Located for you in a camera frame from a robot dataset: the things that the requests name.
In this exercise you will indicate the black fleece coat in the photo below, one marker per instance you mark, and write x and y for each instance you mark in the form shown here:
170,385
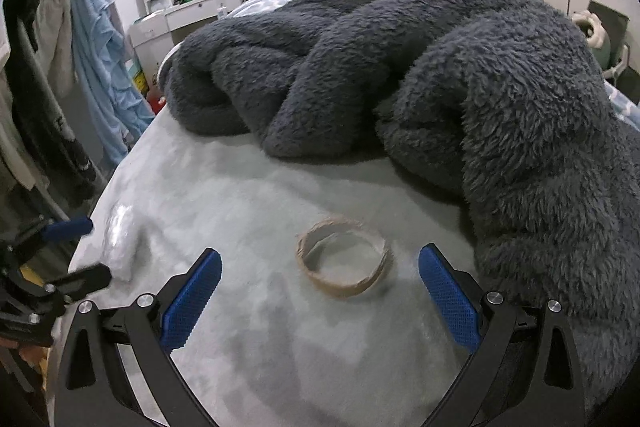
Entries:
45,132

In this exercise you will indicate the small red item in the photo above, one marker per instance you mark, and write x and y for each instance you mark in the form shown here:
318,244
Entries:
155,101

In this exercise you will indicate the dark grey fleece blanket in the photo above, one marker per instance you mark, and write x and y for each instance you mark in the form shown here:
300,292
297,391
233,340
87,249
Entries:
450,107

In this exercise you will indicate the grey bed sheet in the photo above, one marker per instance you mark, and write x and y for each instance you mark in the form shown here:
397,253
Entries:
275,357

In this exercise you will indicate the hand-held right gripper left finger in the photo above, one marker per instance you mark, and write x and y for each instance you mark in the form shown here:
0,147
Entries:
192,302

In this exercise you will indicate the light blue robe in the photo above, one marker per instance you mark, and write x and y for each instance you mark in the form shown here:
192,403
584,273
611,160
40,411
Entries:
97,57

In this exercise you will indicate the black and white chair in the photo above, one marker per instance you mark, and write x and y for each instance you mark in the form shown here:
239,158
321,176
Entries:
612,22

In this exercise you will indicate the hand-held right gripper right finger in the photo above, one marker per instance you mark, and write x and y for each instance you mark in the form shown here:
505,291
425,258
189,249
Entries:
447,302

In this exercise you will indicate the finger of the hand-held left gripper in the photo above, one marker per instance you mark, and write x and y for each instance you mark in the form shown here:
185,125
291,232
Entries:
67,228
85,279

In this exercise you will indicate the clear plastic bag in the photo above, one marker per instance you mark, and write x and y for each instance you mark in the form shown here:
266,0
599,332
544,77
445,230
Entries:
122,252

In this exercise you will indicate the white power strip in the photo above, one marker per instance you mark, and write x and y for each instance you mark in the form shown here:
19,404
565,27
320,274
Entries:
222,10

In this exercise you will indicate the white dressing table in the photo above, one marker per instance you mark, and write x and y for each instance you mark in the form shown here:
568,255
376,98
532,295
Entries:
155,32

